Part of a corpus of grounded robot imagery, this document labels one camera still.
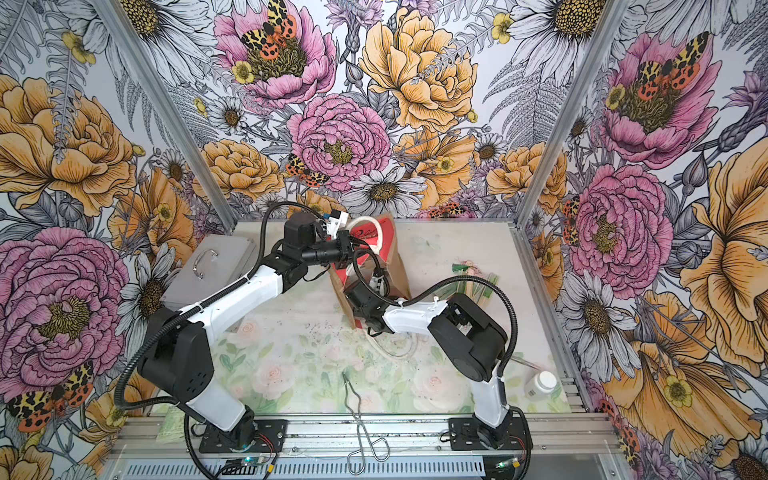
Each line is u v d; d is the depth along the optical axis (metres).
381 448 0.74
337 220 0.77
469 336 0.51
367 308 0.73
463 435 0.74
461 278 0.53
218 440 0.73
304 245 0.67
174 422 0.74
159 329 0.46
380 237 0.78
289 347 0.89
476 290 0.98
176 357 0.45
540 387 0.74
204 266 0.89
